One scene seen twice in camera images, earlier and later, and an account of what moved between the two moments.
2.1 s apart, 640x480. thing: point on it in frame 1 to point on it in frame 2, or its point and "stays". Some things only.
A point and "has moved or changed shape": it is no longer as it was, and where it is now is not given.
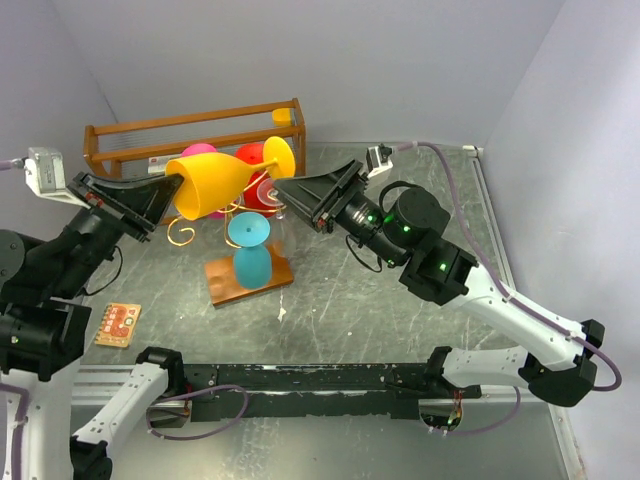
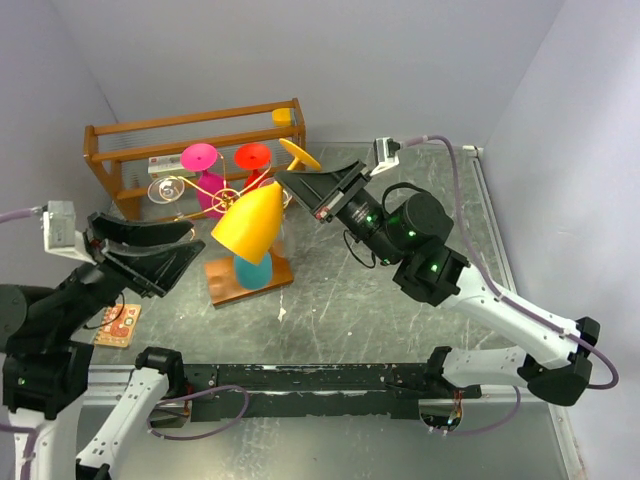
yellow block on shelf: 281,117 stays
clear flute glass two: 268,195 has moved or changed shape
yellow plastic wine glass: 212,182 to 251,228
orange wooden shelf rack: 125,150 stays
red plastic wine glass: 252,153 stays
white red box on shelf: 156,165 stays
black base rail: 285,392 stays
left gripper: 129,204 to 155,268
